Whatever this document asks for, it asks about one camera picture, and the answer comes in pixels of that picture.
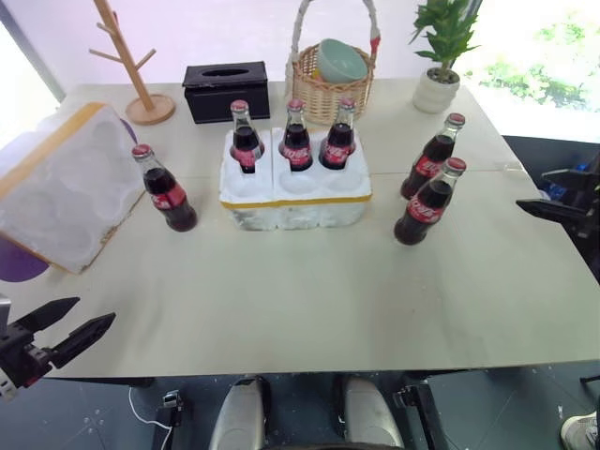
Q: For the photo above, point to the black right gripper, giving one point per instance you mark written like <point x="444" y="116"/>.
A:
<point x="592" y="201"/>

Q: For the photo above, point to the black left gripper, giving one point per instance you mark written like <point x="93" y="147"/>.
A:
<point x="21" y="354"/>

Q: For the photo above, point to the glass cola bottle red cap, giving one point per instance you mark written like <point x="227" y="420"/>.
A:
<point x="338" y="143"/>
<point x="424" y="206"/>
<point x="246" y="143"/>
<point x="296" y="143"/>
<point x="429" y="161"/>
<point x="166" y="197"/>

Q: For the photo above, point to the white foam lid yellow tape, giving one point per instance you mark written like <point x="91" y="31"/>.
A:
<point x="65" y="187"/>

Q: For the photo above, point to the white foam bottle tray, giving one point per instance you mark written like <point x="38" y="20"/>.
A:
<point x="300" y="213"/>

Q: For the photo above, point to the black tissue box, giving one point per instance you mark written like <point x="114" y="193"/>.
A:
<point x="227" y="100"/>

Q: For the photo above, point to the green plant in white pot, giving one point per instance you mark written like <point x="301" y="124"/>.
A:
<point x="436" y="94"/>

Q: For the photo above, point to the silver rounded robot leg cover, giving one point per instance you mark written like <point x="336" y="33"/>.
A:
<point x="236" y="417"/>
<point x="370" y="417"/>

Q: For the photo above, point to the wooden mug tree stand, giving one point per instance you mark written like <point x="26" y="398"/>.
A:
<point x="151" y="109"/>

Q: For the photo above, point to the white sneaker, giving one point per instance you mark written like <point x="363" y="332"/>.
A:
<point x="581" y="431"/>

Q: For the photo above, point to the teal ceramic bowl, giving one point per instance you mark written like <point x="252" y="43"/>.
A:
<point x="342" y="61"/>

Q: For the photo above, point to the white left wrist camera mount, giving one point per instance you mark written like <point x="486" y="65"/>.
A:
<point x="5" y="388"/>

